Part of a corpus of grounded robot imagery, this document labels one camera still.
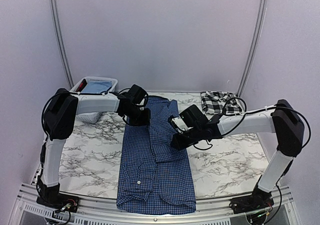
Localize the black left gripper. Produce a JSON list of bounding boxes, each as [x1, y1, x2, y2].
[[123, 105, 151, 127]]

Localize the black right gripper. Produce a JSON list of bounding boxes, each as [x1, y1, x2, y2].
[[170, 125, 203, 151]]

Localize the blue checked shirt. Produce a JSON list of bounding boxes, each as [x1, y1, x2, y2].
[[116, 95, 196, 215]]

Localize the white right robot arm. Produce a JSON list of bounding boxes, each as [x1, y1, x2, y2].
[[168, 99, 312, 209]]

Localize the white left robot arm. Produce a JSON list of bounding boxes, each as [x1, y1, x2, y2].
[[36, 84, 151, 208]]

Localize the white plastic basket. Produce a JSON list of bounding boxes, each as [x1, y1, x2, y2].
[[70, 76, 119, 124]]

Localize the black white plaid shirt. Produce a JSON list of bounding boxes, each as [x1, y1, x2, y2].
[[200, 91, 243, 115]]

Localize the light blue folded shirt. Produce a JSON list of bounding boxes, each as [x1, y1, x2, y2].
[[81, 80, 112, 94]]

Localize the red black folded garment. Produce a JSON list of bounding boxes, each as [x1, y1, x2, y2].
[[75, 79, 88, 93]]

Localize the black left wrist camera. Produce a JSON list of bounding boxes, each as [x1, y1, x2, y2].
[[122, 84, 149, 107]]

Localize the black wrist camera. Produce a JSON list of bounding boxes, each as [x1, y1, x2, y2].
[[122, 84, 149, 107], [168, 104, 209, 134]]

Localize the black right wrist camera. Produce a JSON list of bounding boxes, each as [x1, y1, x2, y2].
[[168, 104, 209, 134]]

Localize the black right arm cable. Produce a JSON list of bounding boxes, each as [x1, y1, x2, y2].
[[222, 96, 248, 116]]

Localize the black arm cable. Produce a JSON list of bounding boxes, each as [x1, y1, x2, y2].
[[222, 96, 248, 116], [40, 92, 63, 136]]

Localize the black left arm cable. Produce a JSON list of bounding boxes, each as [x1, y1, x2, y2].
[[40, 92, 63, 136]]

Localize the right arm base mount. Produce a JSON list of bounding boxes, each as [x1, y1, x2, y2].
[[229, 195, 274, 214]]

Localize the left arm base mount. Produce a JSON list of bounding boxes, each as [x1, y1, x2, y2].
[[36, 193, 80, 213]]

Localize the right aluminium wall post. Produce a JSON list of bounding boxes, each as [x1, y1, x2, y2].
[[236, 0, 268, 97]]

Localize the aluminium wall post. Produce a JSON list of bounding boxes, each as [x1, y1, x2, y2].
[[49, 0, 75, 89], [236, 0, 268, 97]]

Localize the aluminium front rail frame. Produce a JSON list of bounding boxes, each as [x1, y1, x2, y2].
[[8, 183, 302, 225]]

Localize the left aluminium wall post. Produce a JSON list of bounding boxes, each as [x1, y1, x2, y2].
[[49, 0, 75, 89]]

